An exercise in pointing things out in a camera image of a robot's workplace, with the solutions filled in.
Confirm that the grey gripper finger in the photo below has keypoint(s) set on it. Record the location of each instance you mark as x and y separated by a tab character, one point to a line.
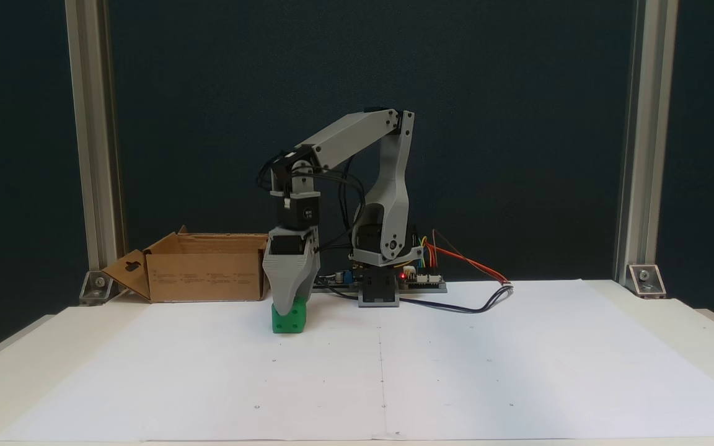
312	269
286	279

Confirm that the green die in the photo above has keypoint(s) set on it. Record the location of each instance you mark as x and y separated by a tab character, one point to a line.
289	322

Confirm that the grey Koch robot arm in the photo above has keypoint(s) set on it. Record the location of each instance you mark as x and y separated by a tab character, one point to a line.
388	186

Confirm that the blue circuit board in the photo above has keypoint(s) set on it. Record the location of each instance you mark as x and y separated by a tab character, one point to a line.
338	282

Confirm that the brown cardboard box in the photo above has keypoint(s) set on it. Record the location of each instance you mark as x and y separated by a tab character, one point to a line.
202	272

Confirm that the circuit board with white connectors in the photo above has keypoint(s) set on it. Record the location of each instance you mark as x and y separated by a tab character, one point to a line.
422	282

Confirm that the metal corner bracket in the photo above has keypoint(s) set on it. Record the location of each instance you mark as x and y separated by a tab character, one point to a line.
647	280
96	288

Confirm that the aluminium frame post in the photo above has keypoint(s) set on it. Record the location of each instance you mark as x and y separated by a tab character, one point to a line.
645	124
90	124

